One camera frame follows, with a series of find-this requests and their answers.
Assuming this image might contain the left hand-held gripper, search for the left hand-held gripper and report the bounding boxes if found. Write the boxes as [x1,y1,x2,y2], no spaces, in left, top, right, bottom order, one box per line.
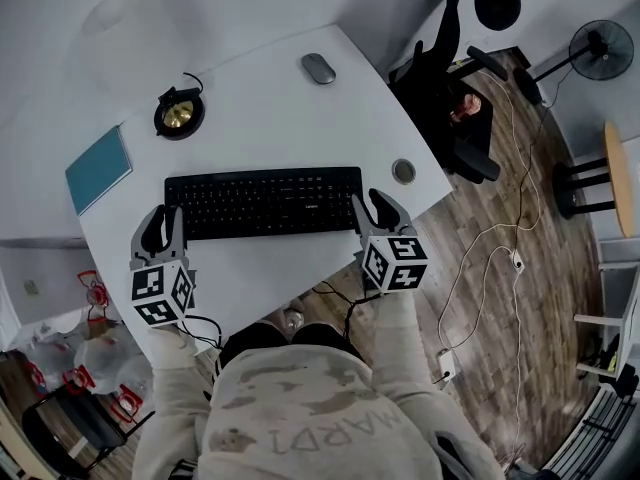
[129,204,198,330]

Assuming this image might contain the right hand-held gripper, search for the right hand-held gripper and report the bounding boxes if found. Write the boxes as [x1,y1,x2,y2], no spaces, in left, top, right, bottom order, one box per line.
[350,188,431,296]

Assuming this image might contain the black keyboard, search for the black keyboard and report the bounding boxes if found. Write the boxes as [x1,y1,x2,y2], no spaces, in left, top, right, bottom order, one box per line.
[164,166,364,242]

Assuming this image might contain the person's left forearm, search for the person's left forearm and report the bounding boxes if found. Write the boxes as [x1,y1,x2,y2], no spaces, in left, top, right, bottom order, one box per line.
[146,323,222,422]

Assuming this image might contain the person's right forearm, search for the person's right forearm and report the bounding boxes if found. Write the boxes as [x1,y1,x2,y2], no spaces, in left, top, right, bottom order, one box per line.
[371,291,454,404]

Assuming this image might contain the teal notebook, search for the teal notebook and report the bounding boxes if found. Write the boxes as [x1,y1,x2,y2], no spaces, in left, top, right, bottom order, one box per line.
[64,125,135,217]

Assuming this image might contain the black office chair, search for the black office chair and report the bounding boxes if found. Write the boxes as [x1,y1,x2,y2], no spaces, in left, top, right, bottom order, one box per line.
[387,0,524,185]

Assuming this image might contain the black round dish, gold disc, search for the black round dish, gold disc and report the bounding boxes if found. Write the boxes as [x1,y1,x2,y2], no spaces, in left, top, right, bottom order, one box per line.
[152,72,207,142]

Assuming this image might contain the pile of plastic bags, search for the pile of plastic bags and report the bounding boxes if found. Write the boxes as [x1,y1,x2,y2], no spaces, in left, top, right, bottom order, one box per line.
[27,270,154,419]

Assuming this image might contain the person's shoe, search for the person's shoe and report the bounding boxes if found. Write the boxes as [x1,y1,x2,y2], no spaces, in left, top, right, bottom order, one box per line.
[281,306,307,340]

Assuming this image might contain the red item on chair seat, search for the red item on chair seat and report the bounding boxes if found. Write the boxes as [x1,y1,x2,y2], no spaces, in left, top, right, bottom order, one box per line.
[448,92,484,123]

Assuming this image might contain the person's legs in black trousers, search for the person's legs in black trousers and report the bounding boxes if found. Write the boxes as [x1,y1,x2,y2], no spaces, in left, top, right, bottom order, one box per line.
[218,319,367,370]

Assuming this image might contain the grey computer mouse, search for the grey computer mouse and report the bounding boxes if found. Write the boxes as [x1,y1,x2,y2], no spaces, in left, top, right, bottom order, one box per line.
[300,52,337,86]

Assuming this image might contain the black folding chair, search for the black folding chair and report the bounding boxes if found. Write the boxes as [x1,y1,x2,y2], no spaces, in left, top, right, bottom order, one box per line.
[21,386,157,471]

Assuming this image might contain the person's beige sweatshirt torso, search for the person's beige sweatshirt torso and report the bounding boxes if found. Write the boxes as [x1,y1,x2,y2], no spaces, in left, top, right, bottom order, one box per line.
[130,342,506,480]

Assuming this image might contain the round wooden table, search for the round wooden table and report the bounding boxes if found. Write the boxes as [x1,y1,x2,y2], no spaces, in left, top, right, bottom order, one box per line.
[601,120,640,240]

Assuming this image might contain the white shelf unit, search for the white shelf unit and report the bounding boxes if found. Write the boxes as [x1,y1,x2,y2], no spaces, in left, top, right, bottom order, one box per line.
[573,237,640,385]

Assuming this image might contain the black standing fan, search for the black standing fan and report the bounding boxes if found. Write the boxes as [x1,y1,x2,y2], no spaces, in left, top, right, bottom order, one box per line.
[513,19,636,107]

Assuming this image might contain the round desk cable grommet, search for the round desk cable grommet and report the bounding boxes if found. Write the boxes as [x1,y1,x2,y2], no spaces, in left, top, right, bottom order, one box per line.
[391,157,418,185]

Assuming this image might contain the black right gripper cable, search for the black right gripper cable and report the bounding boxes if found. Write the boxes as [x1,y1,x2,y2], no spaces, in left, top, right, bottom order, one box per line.
[310,280,384,342]

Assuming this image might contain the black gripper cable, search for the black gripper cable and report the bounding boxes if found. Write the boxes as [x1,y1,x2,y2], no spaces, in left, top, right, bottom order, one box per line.
[178,314,225,353]
[310,280,384,342]

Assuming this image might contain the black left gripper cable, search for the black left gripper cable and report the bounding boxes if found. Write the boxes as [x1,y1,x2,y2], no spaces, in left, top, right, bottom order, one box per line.
[178,314,225,353]

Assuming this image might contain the white floor cable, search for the white floor cable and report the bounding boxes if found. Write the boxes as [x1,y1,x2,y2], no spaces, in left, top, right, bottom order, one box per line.
[437,65,544,474]

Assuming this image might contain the black wire rack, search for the black wire rack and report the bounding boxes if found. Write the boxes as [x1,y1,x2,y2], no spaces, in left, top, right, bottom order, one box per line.
[542,381,640,480]

